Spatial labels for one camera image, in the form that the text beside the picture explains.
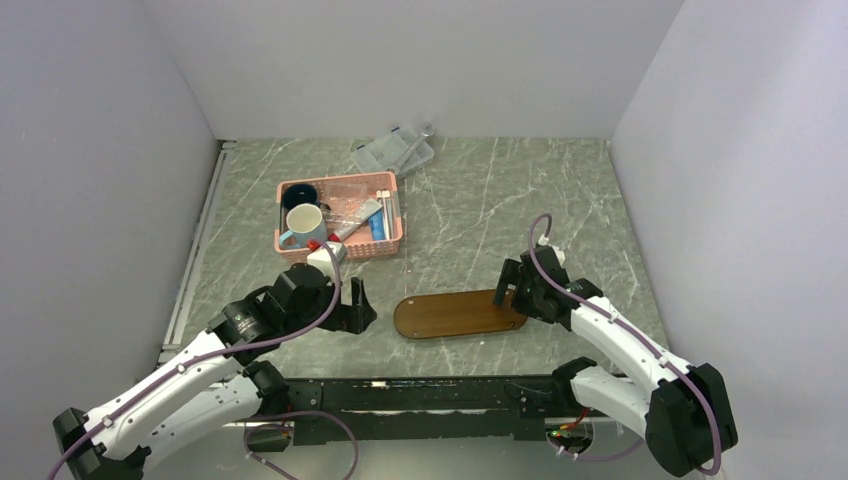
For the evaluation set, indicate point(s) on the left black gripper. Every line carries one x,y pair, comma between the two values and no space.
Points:
353,318

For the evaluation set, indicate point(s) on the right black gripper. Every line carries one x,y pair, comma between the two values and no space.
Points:
514,273

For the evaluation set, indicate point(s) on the pink plastic basket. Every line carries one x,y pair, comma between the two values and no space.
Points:
360,244

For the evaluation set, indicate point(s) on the light blue mug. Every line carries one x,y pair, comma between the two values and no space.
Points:
303,224

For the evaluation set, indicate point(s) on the clear acrylic toothbrush holder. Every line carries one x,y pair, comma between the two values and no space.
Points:
341,203

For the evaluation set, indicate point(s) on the dark blue mug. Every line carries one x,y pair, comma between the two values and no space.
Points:
299,194

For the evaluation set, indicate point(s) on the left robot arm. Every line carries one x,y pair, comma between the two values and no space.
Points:
218,378

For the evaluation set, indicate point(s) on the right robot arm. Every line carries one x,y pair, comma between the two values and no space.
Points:
681,412

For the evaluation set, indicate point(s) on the oval wooden tray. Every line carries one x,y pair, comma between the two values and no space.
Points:
455,314

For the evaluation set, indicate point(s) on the blue toothpaste tube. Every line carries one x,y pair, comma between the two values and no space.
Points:
377,226

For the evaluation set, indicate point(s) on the white toothpaste tube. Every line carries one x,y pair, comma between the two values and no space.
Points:
351,223

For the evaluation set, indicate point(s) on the white toothbrush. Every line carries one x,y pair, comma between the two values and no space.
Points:
384,212

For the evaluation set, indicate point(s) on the pink toothbrush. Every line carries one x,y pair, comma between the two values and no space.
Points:
395,210

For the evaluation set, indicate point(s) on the clear plastic box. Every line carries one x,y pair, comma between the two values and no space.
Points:
378,155

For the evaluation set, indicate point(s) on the silver wrench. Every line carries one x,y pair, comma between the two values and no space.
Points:
426,131

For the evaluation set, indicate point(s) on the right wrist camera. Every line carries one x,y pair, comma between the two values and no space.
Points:
558,251

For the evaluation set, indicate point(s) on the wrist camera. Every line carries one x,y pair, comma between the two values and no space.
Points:
558,251
320,258

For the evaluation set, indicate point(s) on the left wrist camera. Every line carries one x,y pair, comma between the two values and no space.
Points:
320,258

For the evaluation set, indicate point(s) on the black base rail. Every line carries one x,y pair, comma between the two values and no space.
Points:
520,408

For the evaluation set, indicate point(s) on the aluminium side rail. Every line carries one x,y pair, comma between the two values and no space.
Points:
180,314

